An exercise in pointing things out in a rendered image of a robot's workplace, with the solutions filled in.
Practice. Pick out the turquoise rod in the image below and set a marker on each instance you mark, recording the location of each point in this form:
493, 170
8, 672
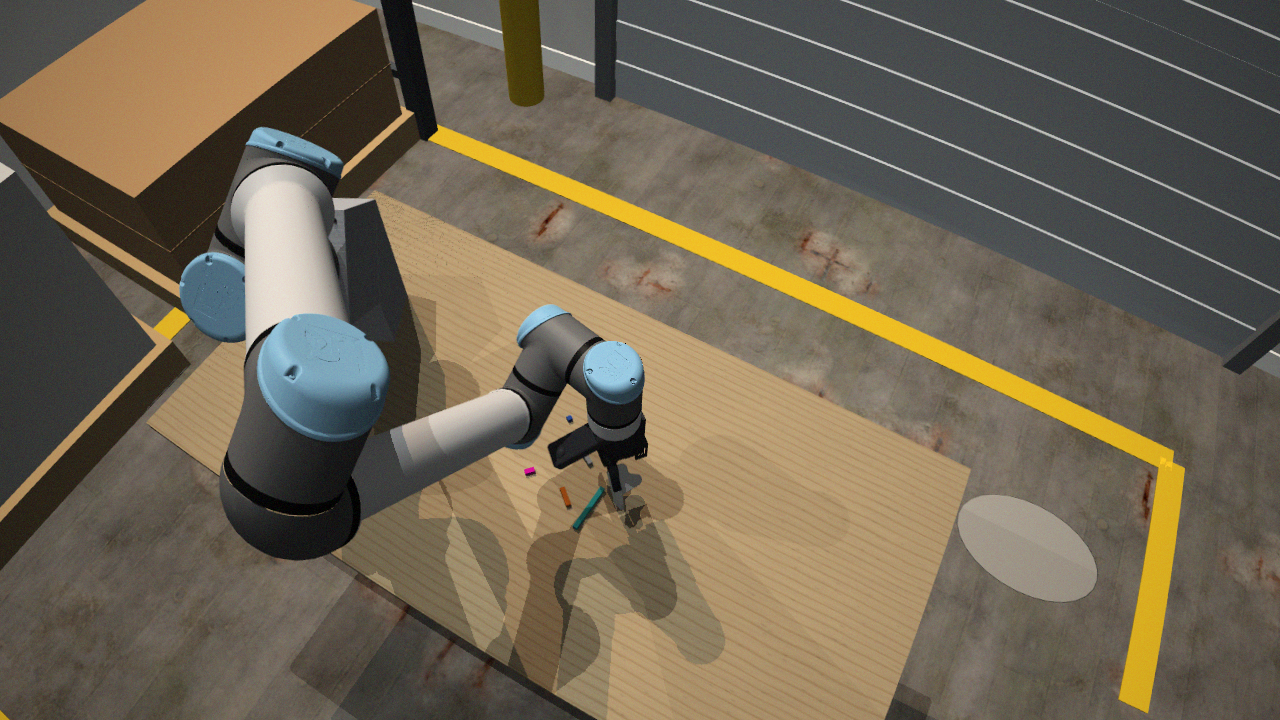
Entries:
588, 508

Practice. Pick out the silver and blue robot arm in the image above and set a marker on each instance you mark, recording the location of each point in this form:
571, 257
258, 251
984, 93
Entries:
319, 385

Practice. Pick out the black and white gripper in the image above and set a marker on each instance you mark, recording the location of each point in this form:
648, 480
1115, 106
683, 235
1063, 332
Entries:
621, 481

